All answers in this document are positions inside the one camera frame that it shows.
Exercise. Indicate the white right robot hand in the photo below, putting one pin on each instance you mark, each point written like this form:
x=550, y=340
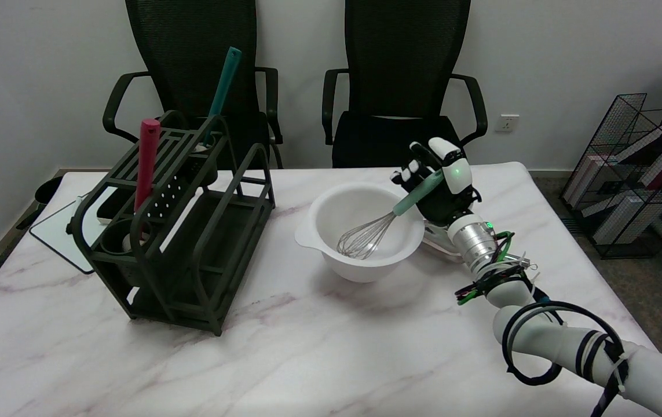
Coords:
x=443, y=202

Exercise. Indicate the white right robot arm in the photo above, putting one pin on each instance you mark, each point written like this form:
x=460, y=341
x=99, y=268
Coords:
x=545, y=341

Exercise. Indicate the shiny metal scoop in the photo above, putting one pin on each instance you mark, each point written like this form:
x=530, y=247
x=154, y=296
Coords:
x=436, y=238

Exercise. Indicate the white mixing bowl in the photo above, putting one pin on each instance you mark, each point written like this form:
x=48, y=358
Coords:
x=354, y=266

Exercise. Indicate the black mesh office chair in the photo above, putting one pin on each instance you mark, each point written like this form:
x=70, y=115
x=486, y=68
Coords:
x=400, y=69
x=191, y=58

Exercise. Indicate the white books stack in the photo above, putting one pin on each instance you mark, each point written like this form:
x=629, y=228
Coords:
x=617, y=217

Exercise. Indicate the dark green dish rack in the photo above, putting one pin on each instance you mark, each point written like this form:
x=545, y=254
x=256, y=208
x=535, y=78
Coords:
x=191, y=272

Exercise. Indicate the black waste bin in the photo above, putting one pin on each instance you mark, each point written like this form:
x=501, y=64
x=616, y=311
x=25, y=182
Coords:
x=47, y=190

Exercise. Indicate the white wall outlet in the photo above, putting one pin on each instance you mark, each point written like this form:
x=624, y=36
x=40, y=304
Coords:
x=507, y=123

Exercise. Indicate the white board with black frame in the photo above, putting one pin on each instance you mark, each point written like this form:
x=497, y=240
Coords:
x=55, y=231

